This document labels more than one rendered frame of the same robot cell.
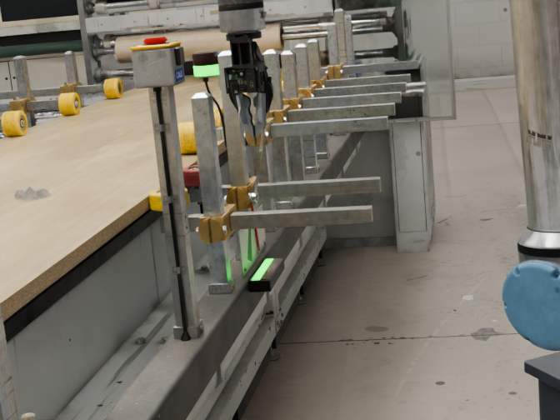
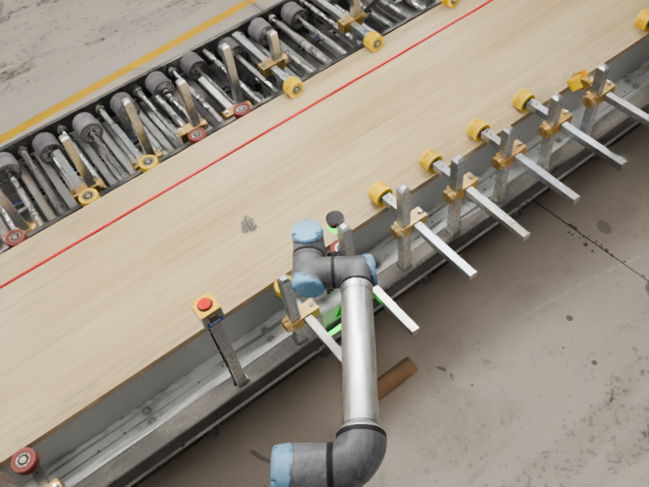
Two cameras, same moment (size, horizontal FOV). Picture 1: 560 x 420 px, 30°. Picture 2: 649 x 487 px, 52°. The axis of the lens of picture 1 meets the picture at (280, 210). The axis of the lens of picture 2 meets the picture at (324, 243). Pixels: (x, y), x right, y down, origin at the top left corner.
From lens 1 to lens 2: 228 cm
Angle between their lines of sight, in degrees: 57
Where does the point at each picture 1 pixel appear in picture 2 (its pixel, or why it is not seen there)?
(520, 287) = not seen: outside the picture
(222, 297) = (293, 346)
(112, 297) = (248, 313)
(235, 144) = not seen: hidden behind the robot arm
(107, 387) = (215, 366)
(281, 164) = (451, 214)
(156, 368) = (200, 404)
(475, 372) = (601, 323)
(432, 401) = (545, 331)
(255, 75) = not seen: hidden behind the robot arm
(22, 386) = (148, 382)
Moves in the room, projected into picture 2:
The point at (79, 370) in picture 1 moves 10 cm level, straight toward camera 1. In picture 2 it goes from (207, 353) to (191, 375)
